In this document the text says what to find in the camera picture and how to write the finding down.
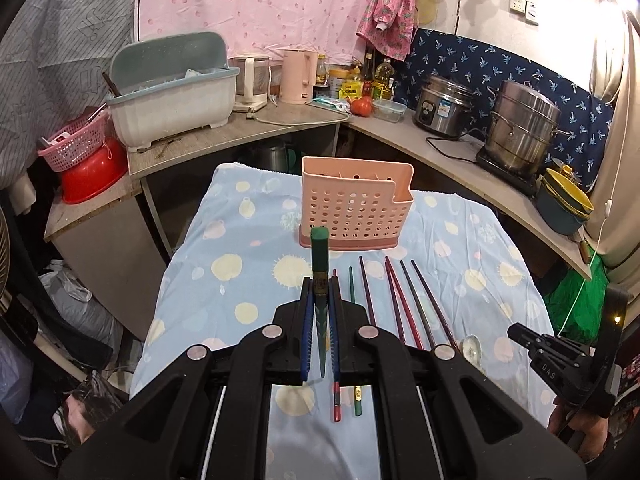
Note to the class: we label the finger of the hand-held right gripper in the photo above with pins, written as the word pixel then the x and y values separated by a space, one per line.
pixel 545 355

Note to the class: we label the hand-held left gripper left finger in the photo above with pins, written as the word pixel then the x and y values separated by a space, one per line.
pixel 306 332

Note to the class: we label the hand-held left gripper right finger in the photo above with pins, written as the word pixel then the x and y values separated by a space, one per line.
pixel 334 332

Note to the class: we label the dark purple chopstick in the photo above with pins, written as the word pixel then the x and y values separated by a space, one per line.
pixel 367 292

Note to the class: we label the maroon chopstick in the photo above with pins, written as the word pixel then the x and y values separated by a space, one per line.
pixel 405 305
pixel 394 300

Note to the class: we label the small spoon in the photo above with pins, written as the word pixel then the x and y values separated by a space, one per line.
pixel 470 348

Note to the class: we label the dark brown chopstick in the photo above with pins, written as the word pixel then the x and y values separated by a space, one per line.
pixel 435 305
pixel 418 305

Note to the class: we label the pink perforated utensil holder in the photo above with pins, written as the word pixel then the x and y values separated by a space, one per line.
pixel 350 205

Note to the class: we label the person's right hand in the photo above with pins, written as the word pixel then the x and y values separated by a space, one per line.
pixel 575 427

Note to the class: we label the green plastic bag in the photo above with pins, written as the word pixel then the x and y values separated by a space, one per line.
pixel 575 295

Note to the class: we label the light blue printed cloth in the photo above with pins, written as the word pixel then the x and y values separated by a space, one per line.
pixel 240 260

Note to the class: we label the yellow bowl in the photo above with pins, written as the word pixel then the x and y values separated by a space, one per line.
pixel 572 197

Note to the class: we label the steel kettle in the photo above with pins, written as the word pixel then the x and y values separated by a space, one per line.
pixel 272 156

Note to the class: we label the black induction cooker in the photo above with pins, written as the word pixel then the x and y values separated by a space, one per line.
pixel 505 174

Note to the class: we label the beige curtain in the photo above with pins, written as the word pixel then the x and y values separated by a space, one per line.
pixel 620 160

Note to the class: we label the curved wooden counter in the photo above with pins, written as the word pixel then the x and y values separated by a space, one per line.
pixel 450 161

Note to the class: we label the grey table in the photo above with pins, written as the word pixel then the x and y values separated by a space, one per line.
pixel 300 118

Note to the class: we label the low wooden cabinet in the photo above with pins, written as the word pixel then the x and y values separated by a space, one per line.
pixel 100 260

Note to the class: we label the wet wipes packet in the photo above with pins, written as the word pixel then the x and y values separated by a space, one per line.
pixel 327 104

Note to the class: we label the red tomato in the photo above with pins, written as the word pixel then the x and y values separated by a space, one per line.
pixel 361 105

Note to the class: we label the clear food container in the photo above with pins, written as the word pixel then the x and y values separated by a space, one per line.
pixel 388 110

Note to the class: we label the steel steamer pot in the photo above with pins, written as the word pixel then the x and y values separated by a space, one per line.
pixel 522 125

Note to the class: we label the grey plastic bag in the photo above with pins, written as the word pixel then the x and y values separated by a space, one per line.
pixel 75 302

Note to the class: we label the steel rice cooker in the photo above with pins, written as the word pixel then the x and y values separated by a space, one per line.
pixel 442 106

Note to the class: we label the yellow can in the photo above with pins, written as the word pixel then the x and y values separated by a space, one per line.
pixel 338 79

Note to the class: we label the pink electric kettle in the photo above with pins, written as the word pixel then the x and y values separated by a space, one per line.
pixel 295 77

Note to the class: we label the tall dark bottle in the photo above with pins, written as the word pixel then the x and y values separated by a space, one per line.
pixel 368 72

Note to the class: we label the red plastic basin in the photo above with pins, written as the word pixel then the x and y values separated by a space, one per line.
pixel 95 176

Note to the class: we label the dish drainer box with lid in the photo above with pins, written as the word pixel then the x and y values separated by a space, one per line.
pixel 170 105

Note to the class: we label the navy printed cloth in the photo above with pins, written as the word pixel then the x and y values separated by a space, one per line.
pixel 500 67

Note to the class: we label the pink plastic basket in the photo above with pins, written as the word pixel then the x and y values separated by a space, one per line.
pixel 75 146

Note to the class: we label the pink dotted cloth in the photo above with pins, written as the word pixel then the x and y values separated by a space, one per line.
pixel 260 5

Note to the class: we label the pink floral garment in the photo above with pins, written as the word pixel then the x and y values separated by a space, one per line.
pixel 392 5

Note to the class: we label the grey striped cloth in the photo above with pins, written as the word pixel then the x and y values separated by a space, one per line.
pixel 60 35

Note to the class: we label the white wall socket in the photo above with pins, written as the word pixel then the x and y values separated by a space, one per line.
pixel 518 4

